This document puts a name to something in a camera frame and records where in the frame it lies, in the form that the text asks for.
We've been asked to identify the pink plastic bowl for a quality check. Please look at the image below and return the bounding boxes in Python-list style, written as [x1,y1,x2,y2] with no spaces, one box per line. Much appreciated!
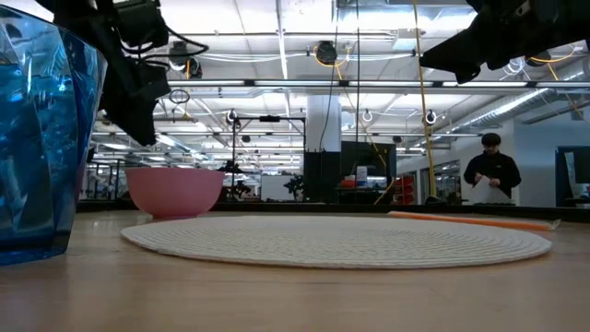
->
[124,166,227,220]

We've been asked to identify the white woven round placemat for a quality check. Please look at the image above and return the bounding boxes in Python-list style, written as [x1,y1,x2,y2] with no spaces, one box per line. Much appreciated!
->
[120,214,553,270]

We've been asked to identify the person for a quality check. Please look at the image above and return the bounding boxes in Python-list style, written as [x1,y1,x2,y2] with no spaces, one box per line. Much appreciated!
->
[463,132,524,205]

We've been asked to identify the black ceiling cable reel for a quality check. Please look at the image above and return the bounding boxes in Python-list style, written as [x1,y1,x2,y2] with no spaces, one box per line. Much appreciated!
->
[315,40,339,65]
[168,40,204,79]

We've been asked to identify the white pillar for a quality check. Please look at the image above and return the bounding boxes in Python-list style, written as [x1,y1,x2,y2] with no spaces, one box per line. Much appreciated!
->
[305,94,343,153]

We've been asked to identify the black table edge rail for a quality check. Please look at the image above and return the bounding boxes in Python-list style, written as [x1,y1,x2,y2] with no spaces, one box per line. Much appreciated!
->
[76,198,590,223]

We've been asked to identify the white paper sheet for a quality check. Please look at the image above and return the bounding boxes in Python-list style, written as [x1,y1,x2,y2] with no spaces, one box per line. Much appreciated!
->
[470,176,512,205]

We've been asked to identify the blue faceted plastic cup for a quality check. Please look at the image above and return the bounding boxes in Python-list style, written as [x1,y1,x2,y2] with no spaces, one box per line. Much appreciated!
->
[0,4,109,267]

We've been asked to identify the yellow hanging cable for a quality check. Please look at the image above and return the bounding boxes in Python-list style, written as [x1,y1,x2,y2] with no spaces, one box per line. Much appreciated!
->
[411,0,439,199]

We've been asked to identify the small dark plant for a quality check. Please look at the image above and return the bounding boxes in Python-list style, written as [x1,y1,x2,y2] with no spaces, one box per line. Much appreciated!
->
[284,173,305,202]

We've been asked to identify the thin black hanging cable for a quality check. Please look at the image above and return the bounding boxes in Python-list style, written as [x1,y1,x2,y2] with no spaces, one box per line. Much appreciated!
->
[354,0,362,204]

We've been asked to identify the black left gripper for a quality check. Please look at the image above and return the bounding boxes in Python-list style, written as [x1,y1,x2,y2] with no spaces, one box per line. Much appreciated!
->
[53,0,171,147]

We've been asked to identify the red storage bins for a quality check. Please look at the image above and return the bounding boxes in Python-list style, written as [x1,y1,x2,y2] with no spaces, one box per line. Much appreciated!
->
[393,174,416,206]

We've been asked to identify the dark wall screen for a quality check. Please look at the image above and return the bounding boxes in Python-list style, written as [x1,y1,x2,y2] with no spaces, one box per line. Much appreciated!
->
[555,146,590,208]

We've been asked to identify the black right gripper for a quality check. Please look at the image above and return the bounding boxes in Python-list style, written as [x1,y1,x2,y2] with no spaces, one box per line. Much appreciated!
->
[419,0,590,85]

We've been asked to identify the black looped cable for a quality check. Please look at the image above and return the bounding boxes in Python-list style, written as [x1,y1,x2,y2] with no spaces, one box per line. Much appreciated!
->
[168,88,192,105]

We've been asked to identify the black cabinet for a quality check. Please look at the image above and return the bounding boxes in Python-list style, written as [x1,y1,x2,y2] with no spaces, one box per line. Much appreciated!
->
[302,140,398,205]

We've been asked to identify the orange straw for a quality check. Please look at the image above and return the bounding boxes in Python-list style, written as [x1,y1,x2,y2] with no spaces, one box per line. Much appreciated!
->
[387,210,561,232]

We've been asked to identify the silver ventilation duct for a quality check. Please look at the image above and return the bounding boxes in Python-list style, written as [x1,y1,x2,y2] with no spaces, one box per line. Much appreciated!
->
[449,87,554,135]

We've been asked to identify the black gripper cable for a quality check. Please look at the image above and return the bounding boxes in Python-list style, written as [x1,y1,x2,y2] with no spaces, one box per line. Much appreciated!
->
[122,26,210,70]

